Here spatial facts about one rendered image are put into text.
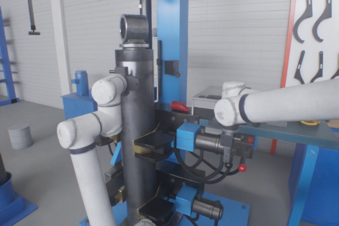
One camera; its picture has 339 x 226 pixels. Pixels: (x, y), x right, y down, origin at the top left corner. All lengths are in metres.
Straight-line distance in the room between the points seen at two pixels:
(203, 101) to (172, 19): 0.62
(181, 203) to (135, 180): 0.33
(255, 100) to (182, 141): 0.67
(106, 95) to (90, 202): 0.37
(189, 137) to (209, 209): 0.50
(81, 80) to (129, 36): 2.82
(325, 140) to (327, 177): 0.88
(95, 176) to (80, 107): 2.98
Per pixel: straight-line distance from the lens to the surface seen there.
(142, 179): 1.30
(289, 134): 1.17
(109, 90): 0.71
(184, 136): 1.13
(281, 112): 0.53
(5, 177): 2.27
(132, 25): 1.07
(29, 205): 2.49
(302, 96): 0.51
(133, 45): 1.06
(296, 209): 1.64
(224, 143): 0.84
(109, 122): 0.75
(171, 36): 1.45
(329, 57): 2.94
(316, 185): 2.09
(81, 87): 3.85
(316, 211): 2.24
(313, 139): 1.19
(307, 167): 1.47
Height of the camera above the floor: 1.48
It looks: 15 degrees down
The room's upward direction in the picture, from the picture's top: straight up
